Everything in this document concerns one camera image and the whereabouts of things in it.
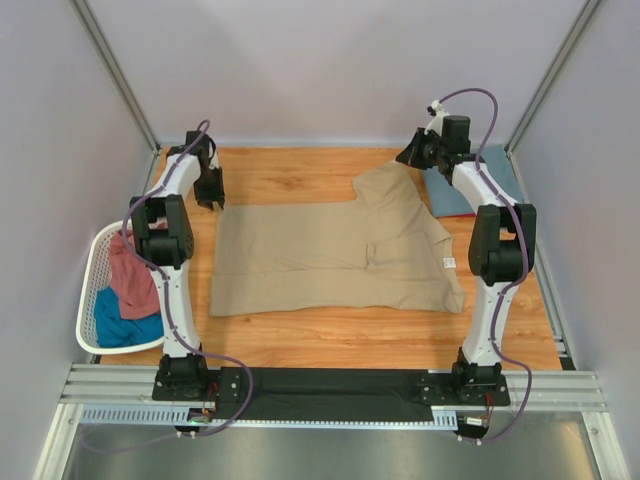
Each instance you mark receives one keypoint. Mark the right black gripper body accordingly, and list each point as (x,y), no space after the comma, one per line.
(417,151)

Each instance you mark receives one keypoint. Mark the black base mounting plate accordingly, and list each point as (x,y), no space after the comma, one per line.
(333,395)

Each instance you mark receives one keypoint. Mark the folded grey-blue t shirt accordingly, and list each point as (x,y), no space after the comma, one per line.
(446,201)

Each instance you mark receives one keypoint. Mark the white laundry basket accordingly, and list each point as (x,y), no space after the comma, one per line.
(96,278)

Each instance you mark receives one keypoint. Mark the right aluminium frame post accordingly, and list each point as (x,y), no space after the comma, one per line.
(576,32)

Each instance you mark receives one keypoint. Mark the beige t shirt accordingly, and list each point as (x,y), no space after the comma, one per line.
(382,249)

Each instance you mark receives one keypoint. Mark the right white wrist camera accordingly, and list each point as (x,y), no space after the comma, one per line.
(437,113)

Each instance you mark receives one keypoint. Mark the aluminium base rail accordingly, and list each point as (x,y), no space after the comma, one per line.
(551,391)

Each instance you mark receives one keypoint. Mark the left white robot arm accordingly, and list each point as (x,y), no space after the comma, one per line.
(164,242)

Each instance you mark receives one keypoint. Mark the blue t shirt in basket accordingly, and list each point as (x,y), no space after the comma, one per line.
(113,331)

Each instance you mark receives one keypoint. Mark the aluminium frame post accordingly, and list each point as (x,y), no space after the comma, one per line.
(576,32)
(98,39)

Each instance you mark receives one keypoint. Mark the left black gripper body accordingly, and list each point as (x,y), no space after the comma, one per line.
(208,185)

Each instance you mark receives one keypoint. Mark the left aluminium frame post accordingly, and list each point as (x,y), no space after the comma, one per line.
(98,39)

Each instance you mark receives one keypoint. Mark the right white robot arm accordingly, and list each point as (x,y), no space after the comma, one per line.
(501,254)

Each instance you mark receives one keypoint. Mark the pink t shirt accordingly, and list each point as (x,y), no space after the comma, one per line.
(131,280)

